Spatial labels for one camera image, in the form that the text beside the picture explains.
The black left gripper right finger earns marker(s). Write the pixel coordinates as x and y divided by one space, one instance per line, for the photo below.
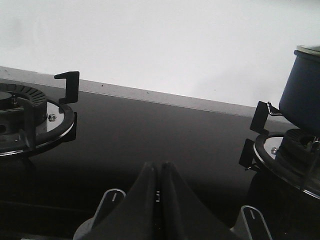
185 217

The glass lid with blue knob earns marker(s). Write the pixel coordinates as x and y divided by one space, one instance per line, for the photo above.
309 49

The black left burner head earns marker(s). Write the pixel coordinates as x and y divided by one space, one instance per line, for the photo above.
13 112

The black right pot support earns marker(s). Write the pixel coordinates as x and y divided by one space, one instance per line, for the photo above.
259 154

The black right burner head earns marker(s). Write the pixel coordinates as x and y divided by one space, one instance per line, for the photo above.
294 154

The black pot support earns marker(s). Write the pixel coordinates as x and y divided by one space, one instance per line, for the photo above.
29 137
259 154

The black burner head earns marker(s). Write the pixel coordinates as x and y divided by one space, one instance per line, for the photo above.
13 112
294 154

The silver left stove knob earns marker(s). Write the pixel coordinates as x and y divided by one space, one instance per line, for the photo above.
110 199

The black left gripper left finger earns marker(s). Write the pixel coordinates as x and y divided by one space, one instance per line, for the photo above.
132 218

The black glass gas cooktop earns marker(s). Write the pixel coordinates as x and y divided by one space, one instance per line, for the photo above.
48 194

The dark blue cooking pot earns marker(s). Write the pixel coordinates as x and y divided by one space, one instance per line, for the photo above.
300 100

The black left pot support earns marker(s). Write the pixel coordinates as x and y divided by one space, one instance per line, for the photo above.
29 137

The silver right stove knob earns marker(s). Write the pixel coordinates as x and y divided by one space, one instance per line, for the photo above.
251 225

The silver stove knob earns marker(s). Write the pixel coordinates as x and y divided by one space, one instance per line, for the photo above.
251 225
110 199

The silver wire pot reducer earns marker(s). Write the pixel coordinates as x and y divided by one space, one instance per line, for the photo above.
273 111

